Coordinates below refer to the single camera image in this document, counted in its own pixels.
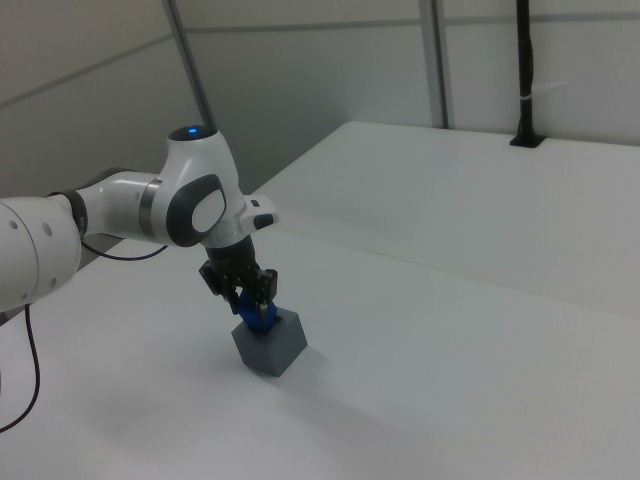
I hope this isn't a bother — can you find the grey hollow cuboid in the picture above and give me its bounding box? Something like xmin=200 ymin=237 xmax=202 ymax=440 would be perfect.
xmin=231 ymin=309 xmax=309 ymax=378

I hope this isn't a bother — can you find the black camera pole with base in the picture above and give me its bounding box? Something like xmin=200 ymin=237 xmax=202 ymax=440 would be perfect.
xmin=509 ymin=0 xmax=546 ymax=148

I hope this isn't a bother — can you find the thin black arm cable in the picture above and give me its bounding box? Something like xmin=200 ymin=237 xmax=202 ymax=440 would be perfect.
xmin=0 ymin=238 xmax=171 ymax=434

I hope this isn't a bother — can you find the blue block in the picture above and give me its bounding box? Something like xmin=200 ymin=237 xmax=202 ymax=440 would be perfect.
xmin=234 ymin=292 xmax=281 ymax=334

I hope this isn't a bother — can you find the grey partition post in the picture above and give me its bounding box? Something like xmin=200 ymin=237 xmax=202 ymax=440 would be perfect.
xmin=429 ymin=0 xmax=457 ymax=129
xmin=166 ymin=0 xmax=219 ymax=132

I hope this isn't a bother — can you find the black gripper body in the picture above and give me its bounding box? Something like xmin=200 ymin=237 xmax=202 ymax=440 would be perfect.
xmin=204 ymin=236 xmax=258 ymax=277

